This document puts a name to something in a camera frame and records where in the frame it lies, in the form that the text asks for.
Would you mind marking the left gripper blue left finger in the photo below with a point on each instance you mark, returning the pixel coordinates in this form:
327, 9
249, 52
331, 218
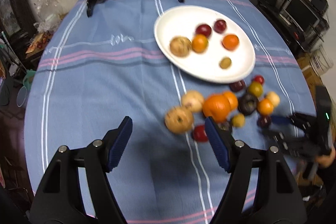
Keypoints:
117, 140

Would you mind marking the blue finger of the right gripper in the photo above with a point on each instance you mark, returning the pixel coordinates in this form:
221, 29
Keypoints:
277, 119
277, 138

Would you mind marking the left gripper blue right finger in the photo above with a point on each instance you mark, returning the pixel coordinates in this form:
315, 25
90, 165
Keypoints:
220, 142

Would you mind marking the brown yellow fruit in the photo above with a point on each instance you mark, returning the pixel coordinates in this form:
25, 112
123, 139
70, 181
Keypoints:
274, 98

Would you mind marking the dark purple wrinkled fruit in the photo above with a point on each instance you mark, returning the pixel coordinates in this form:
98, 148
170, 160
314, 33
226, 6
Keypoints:
226, 126

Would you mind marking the dark red plum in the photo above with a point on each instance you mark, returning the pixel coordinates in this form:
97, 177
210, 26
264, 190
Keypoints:
199, 134
237, 86

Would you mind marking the small yellow fruit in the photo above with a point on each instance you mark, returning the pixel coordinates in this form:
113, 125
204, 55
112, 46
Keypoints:
225, 63
238, 120

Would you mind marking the dark purple round fruit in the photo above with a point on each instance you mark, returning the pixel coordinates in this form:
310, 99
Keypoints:
247, 104

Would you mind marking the yellow green tomato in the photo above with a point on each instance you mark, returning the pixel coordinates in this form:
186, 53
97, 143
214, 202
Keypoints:
255, 88

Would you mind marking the large orange mandarin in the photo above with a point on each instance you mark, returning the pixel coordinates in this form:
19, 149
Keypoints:
216, 106

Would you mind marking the small red tomato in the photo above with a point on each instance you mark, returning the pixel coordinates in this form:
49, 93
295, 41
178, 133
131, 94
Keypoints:
259, 79

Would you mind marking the pale yellow spotted fruit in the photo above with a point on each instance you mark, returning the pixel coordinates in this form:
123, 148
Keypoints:
179, 120

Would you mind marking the small orange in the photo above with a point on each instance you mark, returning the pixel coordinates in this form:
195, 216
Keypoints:
230, 42

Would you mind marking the yellow orange fruit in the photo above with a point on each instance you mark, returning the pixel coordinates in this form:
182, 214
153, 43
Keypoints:
199, 43

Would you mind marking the person right hand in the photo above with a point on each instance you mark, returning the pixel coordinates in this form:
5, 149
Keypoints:
325, 161

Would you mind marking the cardboard box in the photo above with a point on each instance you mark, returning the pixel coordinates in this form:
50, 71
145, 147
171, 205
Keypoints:
309, 74

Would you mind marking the white bucket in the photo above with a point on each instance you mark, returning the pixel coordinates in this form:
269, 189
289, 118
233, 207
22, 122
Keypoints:
320, 61

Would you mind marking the blue striped tablecloth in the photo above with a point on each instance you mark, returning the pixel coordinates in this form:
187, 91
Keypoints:
97, 70

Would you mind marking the computer monitor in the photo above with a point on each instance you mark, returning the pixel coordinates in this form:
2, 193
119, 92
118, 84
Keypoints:
300, 14

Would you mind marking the white round plate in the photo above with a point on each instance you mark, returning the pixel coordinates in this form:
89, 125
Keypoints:
182, 21

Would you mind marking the black speaker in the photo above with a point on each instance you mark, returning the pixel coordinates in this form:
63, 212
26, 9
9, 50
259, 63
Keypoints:
320, 5

